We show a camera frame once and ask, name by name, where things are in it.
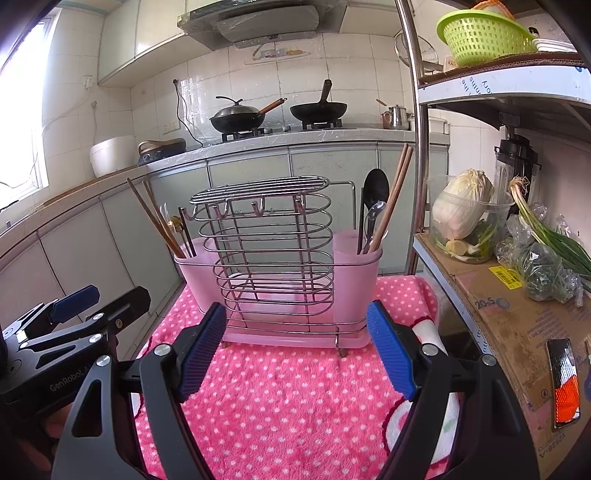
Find black plastic spoon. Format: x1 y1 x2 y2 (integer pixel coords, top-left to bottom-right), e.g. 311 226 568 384
355 168 390 256

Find black wok with lid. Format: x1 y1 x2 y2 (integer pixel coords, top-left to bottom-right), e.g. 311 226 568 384
209 96 288 135

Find gold handled fork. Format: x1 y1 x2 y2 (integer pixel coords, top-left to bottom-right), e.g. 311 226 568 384
159 203 186 259

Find black frying wok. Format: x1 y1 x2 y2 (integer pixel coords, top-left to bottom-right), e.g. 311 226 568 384
290 79 348 124

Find clear plastic container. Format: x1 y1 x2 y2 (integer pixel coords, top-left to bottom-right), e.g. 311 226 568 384
426 174 516 265

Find green onions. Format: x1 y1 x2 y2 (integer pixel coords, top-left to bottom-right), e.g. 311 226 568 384
509 176 591 294

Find white round pot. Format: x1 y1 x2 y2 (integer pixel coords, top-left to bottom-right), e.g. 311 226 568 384
89 135 142 179

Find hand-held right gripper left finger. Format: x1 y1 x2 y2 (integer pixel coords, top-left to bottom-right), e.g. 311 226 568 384
51 302 227 480

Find pale green cabinets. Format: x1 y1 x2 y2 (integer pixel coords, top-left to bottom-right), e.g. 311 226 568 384
97 0 191 88
0 141 450 325

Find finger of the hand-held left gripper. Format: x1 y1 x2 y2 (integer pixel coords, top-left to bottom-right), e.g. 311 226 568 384
27 286 151 357
14 285 101 340

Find window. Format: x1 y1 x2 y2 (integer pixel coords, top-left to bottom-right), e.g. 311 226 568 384
0 18 62 205

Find cardboard sheet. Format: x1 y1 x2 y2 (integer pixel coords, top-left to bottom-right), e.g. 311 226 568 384
416 233 591 480

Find white plastic tray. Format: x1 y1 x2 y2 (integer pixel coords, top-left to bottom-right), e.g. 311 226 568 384
531 38 579 53

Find thin black utensil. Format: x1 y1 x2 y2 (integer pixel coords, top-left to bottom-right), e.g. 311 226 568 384
178 208 197 258

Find pale green upper cabinets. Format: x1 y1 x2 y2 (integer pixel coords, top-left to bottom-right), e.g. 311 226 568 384
97 0 191 88

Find metal shelf rack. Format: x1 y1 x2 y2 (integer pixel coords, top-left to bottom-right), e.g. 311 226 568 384
394 0 591 480

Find napa cabbage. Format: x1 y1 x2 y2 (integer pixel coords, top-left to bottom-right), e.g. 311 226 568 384
431 168 496 239

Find pale green lower cabinets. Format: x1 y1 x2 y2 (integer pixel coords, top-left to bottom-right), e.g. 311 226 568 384
0 141 450 325

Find metal skimmer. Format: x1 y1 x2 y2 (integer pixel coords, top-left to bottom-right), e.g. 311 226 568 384
394 30 440 75

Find clear plastic splash guard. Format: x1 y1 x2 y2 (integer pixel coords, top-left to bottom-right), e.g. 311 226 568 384
178 76 232 149

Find metal spoon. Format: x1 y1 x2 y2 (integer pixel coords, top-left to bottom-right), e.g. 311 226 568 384
365 200 388 256

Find pink polka dot cloth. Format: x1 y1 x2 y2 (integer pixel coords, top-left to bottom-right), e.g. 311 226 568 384
134 274 463 480

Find smartphone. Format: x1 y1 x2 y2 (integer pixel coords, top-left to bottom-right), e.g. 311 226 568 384
546 338 582 431

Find green plastic basket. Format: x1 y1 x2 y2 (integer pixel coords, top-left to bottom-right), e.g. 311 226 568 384
436 9 539 55

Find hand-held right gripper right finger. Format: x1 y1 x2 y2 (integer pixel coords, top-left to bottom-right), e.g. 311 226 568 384
367 300 541 480

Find metal kettle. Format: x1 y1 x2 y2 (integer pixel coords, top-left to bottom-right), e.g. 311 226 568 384
387 105 413 131

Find wooden board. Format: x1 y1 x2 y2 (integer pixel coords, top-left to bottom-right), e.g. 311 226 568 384
44 168 149 209

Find range hood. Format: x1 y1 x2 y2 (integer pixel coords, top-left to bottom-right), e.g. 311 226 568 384
178 0 350 51

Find wooden chopstick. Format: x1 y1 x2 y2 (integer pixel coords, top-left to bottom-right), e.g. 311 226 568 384
141 180 186 259
127 178 184 259
367 146 414 256
362 143 409 256

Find clear wall shelf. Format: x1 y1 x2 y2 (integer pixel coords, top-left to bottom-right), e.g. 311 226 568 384
243 44 311 66

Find black power cable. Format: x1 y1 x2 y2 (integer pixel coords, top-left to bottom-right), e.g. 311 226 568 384
172 79 205 149

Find wire utensil rack pink cups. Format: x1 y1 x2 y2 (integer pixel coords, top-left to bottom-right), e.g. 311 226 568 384
174 176 385 359

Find gas stove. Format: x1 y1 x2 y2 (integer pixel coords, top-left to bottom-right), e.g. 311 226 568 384
221 119 345 143

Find induction cooker with pan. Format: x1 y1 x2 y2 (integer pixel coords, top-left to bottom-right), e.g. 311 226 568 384
137 137 188 167

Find black blender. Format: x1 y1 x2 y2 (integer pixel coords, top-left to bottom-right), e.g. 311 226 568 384
494 134 542 205

